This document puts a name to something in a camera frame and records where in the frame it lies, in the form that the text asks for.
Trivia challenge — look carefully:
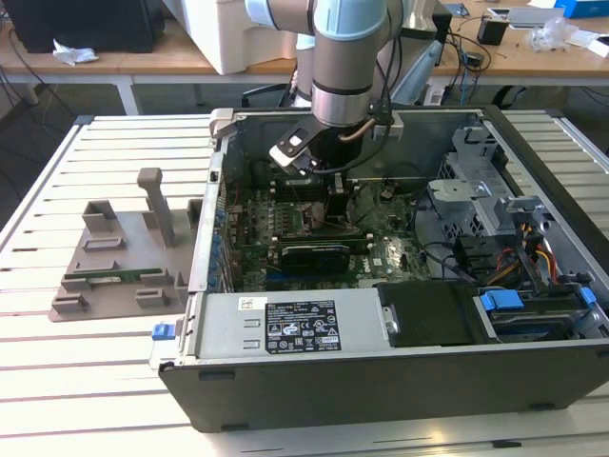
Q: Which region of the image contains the black chair base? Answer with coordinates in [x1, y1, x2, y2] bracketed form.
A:
[241, 83, 292, 109]

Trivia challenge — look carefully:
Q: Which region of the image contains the clear plastic bag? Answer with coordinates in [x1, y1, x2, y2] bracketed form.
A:
[528, 17, 580, 52]

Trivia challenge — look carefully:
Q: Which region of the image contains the small black box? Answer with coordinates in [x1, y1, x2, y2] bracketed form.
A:
[477, 15, 510, 48]

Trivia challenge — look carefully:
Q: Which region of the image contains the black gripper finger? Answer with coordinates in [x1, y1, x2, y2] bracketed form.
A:
[326, 171, 349, 225]

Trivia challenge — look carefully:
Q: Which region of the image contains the white cardboard piece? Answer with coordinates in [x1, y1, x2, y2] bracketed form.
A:
[565, 28, 609, 59]

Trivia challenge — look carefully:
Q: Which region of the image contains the blue box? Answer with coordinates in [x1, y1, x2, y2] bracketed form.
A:
[560, 0, 609, 20]

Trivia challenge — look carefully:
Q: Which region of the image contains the yellow power wire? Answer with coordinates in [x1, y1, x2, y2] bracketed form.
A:
[521, 221, 560, 287]

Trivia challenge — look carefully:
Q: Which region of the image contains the blue case latch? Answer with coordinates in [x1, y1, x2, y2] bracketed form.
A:
[150, 321, 176, 343]

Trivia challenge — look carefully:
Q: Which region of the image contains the green RAM stick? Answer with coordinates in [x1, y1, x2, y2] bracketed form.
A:
[63, 268, 164, 283]

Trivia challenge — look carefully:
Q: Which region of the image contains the black graphics card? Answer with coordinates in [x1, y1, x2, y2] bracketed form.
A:
[278, 242, 353, 277]

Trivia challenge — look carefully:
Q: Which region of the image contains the black plastic shroud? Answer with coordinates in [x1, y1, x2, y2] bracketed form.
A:
[372, 280, 491, 348]

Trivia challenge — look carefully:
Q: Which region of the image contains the green motherboard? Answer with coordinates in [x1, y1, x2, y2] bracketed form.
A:
[223, 180, 429, 294]

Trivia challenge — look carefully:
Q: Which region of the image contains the silver drive cage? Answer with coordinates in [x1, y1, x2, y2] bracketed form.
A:
[425, 124, 558, 268]

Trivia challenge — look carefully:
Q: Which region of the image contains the black internal cable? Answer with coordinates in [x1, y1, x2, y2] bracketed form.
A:
[408, 187, 465, 287]

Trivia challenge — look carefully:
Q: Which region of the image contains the wooden desk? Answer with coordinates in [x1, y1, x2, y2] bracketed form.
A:
[0, 0, 609, 89]

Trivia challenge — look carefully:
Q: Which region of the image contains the silver CPU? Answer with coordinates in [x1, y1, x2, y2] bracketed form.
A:
[308, 207, 354, 230]

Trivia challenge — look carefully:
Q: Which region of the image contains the flat white box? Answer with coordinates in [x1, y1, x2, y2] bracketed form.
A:
[506, 5, 568, 30]

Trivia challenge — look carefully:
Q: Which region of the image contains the silver power supply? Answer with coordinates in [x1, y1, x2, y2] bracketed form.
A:
[189, 288, 399, 361]

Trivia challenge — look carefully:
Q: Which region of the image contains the crumpled white paper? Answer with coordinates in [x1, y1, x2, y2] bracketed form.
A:
[50, 38, 100, 67]

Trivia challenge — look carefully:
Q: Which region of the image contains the black silver PC case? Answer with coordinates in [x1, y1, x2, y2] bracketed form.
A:
[149, 104, 609, 435]

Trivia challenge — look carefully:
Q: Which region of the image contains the hard disk in blue carrier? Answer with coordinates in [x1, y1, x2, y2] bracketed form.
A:
[473, 285, 601, 345]

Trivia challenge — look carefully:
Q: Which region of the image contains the CPU socket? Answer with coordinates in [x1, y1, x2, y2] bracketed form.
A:
[297, 202, 358, 235]

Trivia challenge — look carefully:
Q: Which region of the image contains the tall black box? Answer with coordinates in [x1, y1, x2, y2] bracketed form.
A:
[430, 11, 454, 68]

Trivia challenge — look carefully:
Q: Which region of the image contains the grey parts rack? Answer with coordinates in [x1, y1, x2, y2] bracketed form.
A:
[49, 167, 206, 325]

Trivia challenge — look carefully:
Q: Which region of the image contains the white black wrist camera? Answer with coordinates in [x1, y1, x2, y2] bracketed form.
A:
[268, 124, 321, 180]

